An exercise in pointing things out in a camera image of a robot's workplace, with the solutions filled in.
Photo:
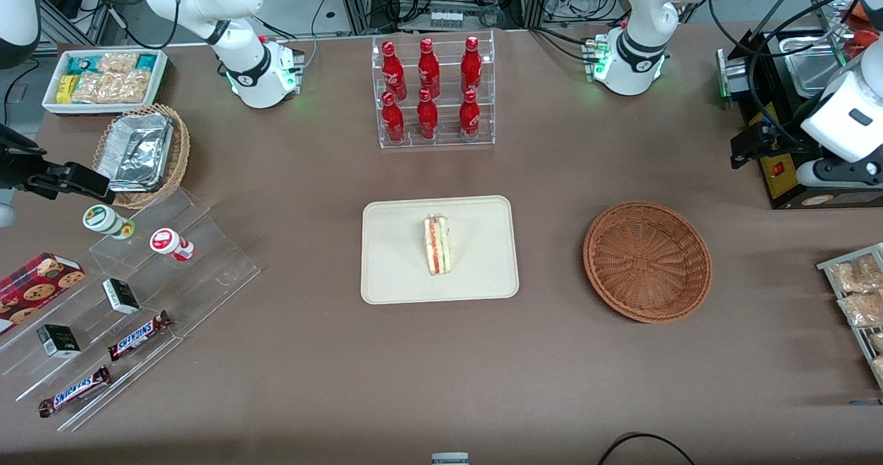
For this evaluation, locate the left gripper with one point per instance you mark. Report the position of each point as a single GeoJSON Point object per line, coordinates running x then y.
{"type": "Point", "coordinates": [784, 142]}

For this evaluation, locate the triangle sandwich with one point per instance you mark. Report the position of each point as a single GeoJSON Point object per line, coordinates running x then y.
{"type": "Point", "coordinates": [437, 245]}

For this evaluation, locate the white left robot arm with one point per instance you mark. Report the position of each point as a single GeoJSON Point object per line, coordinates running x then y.
{"type": "Point", "coordinates": [638, 10]}

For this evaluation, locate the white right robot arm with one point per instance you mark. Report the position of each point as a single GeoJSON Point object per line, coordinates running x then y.
{"type": "Point", "coordinates": [259, 72]}

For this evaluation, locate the silver foil tray stack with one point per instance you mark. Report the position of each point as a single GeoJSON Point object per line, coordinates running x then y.
{"type": "Point", "coordinates": [138, 151]}

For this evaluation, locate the light wicker basket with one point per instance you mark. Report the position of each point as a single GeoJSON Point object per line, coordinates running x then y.
{"type": "Point", "coordinates": [181, 147]}

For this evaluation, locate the brown wicker basket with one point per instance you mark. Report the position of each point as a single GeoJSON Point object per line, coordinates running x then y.
{"type": "Point", "coordinates": [648, 261]}

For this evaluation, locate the cream plastic serving tray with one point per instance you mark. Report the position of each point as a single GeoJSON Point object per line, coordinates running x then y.
{"type": "Point", "coordinates": [393, 251]}

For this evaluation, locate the green lid sunflower cup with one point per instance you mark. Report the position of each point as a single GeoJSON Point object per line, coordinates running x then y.
{"type": "Point", "coordinates": [103, 219]}

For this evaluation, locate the black food warmer appliance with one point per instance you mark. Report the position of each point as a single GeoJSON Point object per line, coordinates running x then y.
{"type": "Point", "coordinates": [779, 179]}

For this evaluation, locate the yellow snack packet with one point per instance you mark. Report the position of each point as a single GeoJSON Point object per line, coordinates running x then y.
{"type": "Point", "coordinates": [65, 89]}

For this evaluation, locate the stainless steel pan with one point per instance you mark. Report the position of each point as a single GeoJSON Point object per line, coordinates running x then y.
{"type": "Point", "coordinates": [807, 65]}

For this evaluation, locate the clear bag of crackers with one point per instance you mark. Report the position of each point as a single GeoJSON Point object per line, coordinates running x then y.
{"type": "Point", "coordinates": [117, 62]}
{"type": "Point", "coordinates": [110, 87]}

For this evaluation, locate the red lid yogurt cup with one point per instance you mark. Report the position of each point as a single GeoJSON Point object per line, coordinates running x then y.
{"type": "Point", "coordinates": [169, 243]}

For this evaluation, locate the teal snack packet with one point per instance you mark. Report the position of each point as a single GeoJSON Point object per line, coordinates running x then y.
{"type": "Point", "coordinates": [147, 61]}
{"type": "Point", "coordinates": [81, 65]}

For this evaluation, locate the red tartan cookie box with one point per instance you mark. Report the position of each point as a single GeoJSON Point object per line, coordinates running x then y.
{"type": "Point", "coordinates": [34, 289]}

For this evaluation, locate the black box white label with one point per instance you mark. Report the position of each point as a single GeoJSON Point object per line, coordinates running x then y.
{"type": "Point", "coordinates": [121, 297]}

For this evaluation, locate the white rectangular snack bin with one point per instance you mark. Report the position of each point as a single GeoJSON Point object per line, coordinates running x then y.
{"type": "Point", "coordinates": [160, 82]}

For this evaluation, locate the red sausage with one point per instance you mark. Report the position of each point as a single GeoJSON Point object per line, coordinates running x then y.
{"type": "Point", "coordinates": [852, 44]}

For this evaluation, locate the clear acrylic stepped stand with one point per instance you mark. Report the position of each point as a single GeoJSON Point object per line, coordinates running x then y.
{"type": "Point", "coordinates": [207, 272]}

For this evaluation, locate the Snickers chocolate bar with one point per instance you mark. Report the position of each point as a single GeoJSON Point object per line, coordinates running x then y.
{"type": "Point", "coordinates": [72, 391]}
{"type": "Point", "coordinates": [138, 335]}

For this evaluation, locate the black box gold print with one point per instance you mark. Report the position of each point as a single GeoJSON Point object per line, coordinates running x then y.
{"type": "Point", "coordinates": [58, 341]}

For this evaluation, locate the clear bag of snacks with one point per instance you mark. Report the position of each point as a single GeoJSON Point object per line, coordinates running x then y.
{"type": "Point", "coordinates": [859, 275]}
{"type": "Point", "coordinates": [876, 342]}
{"type": "Point", "coordinates": [862, 310]}
{"type": "Point", "coordinates": [878, 368]}

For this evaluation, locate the clear acrylic bottle rack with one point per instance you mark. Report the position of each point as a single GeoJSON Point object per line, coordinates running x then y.
{"type": "Point", "coordinates": [483, 127]}

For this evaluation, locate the red cola bottle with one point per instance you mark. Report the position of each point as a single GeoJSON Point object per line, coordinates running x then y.
{"type": "Point", "coordinates": [471, 65]}
{"type": "Point", "coordinates": [470, 116]}
{"type": "Point", "coordinates": [427, 116]}
{"type": "Point", "coordinates": [428, 68]}
{"type": "Point", "coordinates": [393, 120]}
{"type": "Point", "coordinates": [392, 68]}

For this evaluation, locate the white power strip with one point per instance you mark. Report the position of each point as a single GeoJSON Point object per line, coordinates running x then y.
{"type": "Point", "coordinates": [445, 18]}

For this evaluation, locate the small grey device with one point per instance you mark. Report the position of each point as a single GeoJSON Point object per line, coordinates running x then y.
{"type": "Point", "coordinates": [450, 459]}

